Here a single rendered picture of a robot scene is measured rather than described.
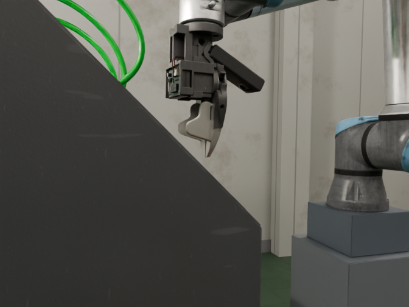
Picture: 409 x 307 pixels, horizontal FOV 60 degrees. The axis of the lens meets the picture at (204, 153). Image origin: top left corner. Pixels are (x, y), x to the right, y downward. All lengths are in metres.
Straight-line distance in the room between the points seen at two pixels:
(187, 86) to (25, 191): 0.28
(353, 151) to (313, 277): 0.34
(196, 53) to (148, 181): 0.25
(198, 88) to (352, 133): 0.50
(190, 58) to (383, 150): 0.50
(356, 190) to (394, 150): 0.15
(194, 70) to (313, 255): 0.61
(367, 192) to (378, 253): 0.15
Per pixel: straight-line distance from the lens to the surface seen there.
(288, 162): 3.29
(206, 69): 0.57
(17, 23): 0.43
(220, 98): 0.56
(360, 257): 0.94
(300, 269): 1.05
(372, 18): 4.23
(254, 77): 0.63
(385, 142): 0.88
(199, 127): 0.57
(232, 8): 0.72
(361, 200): 0.95
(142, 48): 0.80
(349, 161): 0.96
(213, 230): 0.48
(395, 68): 0.88
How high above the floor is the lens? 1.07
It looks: 3 degrees down
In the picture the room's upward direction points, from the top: 1 degrees clockwise
